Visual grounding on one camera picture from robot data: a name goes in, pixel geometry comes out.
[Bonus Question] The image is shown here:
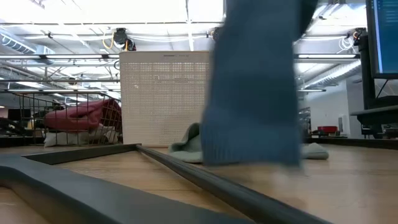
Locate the sage green cloth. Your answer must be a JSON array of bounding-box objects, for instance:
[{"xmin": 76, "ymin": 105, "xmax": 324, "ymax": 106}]
[{"xmin": 167, "ymin": 122, "xmax": 330, "ymax": 164}]

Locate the teal blue cloth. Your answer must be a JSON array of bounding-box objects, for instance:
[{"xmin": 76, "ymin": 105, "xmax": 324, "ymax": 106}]
[{"xmin": 200, "ymin": 0, "xmax": 320, "ymax": 167}]

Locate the maroon cloth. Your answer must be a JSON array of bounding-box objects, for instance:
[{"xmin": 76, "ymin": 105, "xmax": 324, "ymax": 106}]
[{"xmin": 43, "ymin": 98, "xmax": 123, "ymax": 134}]

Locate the light grey knit cloth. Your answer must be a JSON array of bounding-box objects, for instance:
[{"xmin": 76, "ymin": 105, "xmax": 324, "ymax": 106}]
[{"xmin": 43, "ymin": 124, "xmax": 121, "ymax": 147}]

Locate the white perforated plastic bin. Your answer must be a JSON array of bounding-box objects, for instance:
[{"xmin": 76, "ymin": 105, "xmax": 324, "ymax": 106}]
[{"xmin": 119, "ymin": 51, "xmax": 215, "ymax": 147}]

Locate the red box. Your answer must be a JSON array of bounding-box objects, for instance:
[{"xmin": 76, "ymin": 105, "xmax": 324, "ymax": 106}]
[{"xmin": 317, "ymin": 125, "xmax": 338, "ymax": 134}]

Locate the grey clothes hanger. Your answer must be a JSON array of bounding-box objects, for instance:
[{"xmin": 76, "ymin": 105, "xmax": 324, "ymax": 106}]
[{"xmin": 0, "ymin": 142, "xmax": 335, "ymax": 224}]

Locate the computer monitor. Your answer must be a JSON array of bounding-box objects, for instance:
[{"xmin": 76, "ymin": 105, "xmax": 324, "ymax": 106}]
[{"xmin": 365, "ymin": 0, "xmax": 398, "ymax": 80}]

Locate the dark wire mesh basket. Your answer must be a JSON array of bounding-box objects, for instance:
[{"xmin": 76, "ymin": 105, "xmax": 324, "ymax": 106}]
[{"xmin": 17, "ymin": 91, "xmax": 124, "ymax": 147}]

